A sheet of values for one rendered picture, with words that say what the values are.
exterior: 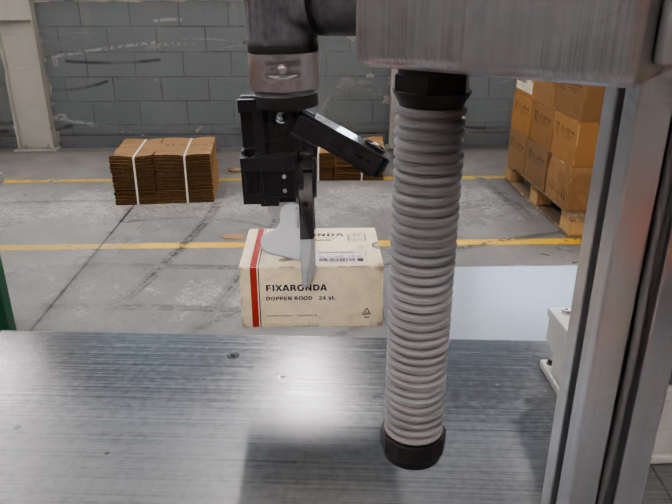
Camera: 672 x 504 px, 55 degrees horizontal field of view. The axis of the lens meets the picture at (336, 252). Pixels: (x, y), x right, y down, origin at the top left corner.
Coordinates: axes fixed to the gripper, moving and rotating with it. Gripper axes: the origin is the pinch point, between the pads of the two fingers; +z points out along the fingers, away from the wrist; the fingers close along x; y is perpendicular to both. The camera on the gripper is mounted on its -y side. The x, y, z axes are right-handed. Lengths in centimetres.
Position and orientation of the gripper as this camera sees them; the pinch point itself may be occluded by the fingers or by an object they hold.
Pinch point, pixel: (312, 261)
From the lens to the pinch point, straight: 77.6
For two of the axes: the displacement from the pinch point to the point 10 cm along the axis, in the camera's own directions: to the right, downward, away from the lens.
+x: 0.3, 3.8, -9.2
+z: 0.3, 9.2, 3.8
